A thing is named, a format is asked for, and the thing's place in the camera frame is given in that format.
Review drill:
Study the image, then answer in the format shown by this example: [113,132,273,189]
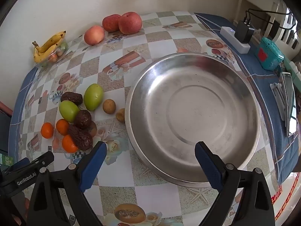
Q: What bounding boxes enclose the black charger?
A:
[235,20,255,44]

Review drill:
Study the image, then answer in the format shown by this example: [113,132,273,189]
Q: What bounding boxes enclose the long dried red date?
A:
[68,125,93,151]

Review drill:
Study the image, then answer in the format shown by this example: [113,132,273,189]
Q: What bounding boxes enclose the large green jujube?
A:
[84,83,104,111]

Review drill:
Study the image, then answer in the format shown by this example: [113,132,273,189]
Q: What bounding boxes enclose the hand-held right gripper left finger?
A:
[28,141,108,226]

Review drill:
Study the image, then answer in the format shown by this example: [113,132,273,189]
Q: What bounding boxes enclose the light green box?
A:
[283,59,301,95]

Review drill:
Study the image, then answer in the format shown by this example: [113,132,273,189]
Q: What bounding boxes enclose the clear bag of small fruits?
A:
[39,40,68,67]

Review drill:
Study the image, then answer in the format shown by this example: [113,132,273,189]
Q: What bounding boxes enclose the red-brown chair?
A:
[0,101,14,151]

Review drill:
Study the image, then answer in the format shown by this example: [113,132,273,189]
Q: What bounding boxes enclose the pale pink apple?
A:
[84,25,105,46]

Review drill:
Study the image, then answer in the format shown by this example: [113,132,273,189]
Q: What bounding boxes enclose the green packet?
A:
[0,154,13,166]

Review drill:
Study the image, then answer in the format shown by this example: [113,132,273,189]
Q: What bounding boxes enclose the smartphone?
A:
[282,72,296,137]

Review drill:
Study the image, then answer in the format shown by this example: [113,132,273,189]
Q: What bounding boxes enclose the orange tangerine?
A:
[41,122,54,139]
[62,135,79,153]
[56,119,70,136]

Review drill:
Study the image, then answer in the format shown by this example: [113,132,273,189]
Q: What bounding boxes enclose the black cable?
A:
[243,8,297,30]

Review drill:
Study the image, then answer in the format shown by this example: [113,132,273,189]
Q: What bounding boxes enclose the brown longan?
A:
[116,108,126,123]
[103,99,116,114]

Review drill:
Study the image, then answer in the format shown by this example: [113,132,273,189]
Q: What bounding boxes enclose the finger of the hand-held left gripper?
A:
[11,151,55,172]

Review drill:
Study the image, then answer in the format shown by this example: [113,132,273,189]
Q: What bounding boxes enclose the white cable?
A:
[195,14,222,31]

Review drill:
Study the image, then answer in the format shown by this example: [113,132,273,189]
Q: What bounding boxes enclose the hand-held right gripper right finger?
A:
[195,141,275,226]

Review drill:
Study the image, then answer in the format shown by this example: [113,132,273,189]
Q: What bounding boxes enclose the checkered printed tablecloth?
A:
[8,11,299,226]

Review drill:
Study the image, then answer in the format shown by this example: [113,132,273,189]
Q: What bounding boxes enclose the small green jujube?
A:
[59,100,80,123]

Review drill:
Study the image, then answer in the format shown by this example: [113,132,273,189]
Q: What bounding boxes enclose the red apple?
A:
[118,12,143,35]
[102,14,122,33]

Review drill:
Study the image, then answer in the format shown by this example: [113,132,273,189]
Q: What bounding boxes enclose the teal box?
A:
[255,37,284,70]

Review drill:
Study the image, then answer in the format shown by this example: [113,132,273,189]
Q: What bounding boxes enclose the round stainless steel basin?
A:
[125,52,261,188]

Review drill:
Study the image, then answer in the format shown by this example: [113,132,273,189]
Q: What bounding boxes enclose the white folding phone stand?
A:
[269,83,286,120]

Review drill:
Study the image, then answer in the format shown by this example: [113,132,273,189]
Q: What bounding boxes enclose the white power strip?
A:
[220,26,251,54]

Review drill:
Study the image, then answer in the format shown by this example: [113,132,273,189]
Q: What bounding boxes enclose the bunch of yellow bananas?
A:
[32,31,67,63]

